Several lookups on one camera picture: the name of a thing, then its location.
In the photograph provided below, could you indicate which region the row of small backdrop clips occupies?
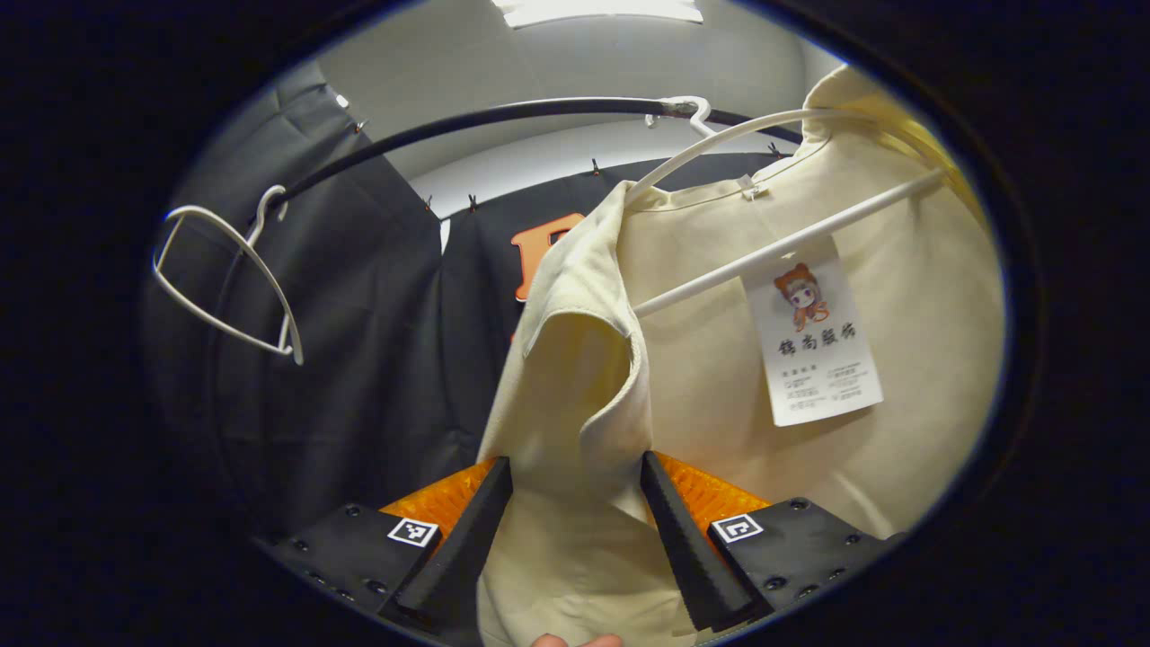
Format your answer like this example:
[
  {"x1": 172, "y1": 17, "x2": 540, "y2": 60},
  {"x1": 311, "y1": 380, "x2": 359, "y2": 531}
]
[{"x1": 334, "y1": 94, "x2": 784, "y2": 215}]

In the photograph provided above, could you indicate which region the black backdrop cloth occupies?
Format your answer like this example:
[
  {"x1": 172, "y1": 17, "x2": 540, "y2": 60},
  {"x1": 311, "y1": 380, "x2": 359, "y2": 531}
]
[{"x1": 139, "y1": 58, "x2": 805, "y2": 554}]

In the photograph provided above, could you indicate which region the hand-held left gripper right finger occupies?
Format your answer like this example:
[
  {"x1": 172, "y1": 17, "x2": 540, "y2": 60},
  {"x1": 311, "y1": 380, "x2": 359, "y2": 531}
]
[{"x1": 639, "y1": 450, "x2": 904, "y2": 634}]

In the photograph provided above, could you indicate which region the cream collared shirt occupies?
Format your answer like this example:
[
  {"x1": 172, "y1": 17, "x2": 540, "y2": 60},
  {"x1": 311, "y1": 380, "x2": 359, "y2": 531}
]
[{"x1": 476, "y1": 65, "x2": 1005, "y2": 647}]

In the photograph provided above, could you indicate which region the black clothes rack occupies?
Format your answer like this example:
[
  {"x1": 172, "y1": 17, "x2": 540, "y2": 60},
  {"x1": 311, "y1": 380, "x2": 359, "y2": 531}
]
[{"x1": 211, "y1": 97, "x2": 803, "y2": 432}]

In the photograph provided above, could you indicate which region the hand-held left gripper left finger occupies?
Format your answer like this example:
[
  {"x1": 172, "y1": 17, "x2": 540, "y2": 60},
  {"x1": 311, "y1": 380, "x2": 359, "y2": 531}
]
[{"x1": 261, "y1": 456, "x2": 515, "y2": 634}]

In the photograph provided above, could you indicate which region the empty white hanger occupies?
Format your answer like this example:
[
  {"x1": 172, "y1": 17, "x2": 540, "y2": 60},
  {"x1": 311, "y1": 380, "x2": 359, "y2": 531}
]
[{"x1": 151, "y1": 184, "x2": 305, "y2": 365}]

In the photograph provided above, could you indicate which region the ceiling light panel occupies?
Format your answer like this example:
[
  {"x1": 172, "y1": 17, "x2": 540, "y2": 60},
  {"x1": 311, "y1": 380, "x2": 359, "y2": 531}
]
[{"x1": 490, "y1": 0, "x2": 706, "y2": 30}]

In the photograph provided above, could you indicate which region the white hanger holding shirt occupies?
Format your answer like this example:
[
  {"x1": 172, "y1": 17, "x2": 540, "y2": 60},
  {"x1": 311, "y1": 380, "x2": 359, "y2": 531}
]
[{"x1": 624, "y1": 94, "x2": 949, "y2": 317}]

